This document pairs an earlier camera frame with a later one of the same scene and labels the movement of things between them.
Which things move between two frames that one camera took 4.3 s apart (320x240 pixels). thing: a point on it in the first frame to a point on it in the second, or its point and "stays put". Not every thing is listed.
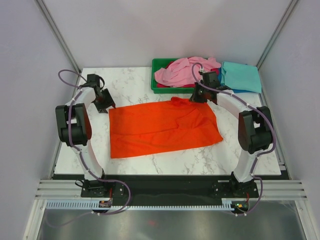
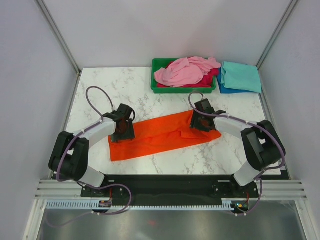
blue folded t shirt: (234, 90) stays put
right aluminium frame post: (290, 9) stays put
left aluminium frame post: (55, 29) stays put
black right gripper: (195, 98) to (194, 123)
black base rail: (168, 190) stays put
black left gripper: (109, 102) to (129, 134)
